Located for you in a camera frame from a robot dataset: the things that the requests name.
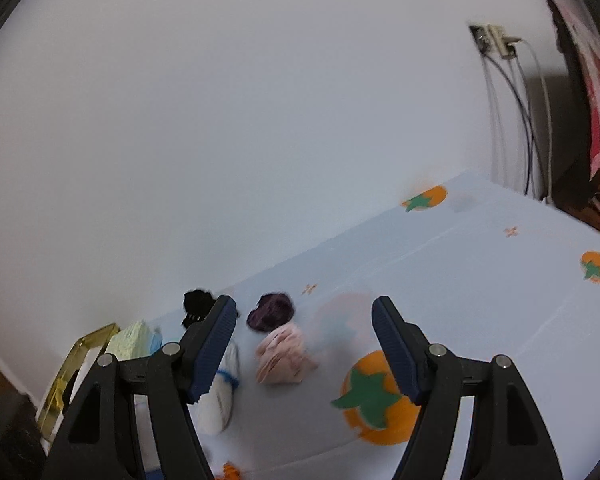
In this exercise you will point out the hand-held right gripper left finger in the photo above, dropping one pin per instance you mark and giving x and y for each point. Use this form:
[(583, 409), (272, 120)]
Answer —
[(212, 345)]

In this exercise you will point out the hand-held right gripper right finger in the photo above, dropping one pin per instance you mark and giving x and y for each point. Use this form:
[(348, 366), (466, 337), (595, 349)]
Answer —
[(397, 350)]

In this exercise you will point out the black fuzzy hat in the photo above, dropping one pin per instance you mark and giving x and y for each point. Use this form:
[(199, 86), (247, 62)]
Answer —
[(196, 302)]

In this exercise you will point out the white towel blue band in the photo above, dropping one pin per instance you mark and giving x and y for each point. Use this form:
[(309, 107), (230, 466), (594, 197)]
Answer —
[(220, 410)]

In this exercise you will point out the pink ribbed scrunchie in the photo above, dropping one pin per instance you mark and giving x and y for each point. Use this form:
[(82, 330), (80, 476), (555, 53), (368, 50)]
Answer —
[(282, 355)]

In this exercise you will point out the gold rectangular tin box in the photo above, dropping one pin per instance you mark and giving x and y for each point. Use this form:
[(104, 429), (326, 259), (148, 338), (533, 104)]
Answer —
[(92, 337)]

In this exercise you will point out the purple scrunchie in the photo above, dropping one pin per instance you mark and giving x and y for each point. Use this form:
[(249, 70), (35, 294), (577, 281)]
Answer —
[(270, 312)]

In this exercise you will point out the yellow dotted tissue pack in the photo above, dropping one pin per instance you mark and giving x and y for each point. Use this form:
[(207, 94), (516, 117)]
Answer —
[(130, 340)]

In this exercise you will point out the persimmon printed sheet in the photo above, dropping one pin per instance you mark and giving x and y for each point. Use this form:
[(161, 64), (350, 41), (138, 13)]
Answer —
[(455, 270)]

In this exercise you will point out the white plug adapter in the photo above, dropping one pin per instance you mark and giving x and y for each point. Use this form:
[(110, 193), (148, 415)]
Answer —
[(500, 40)]

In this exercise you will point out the wall socket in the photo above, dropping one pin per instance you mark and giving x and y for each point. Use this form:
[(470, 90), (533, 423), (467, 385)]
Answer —
[(479, 37)]

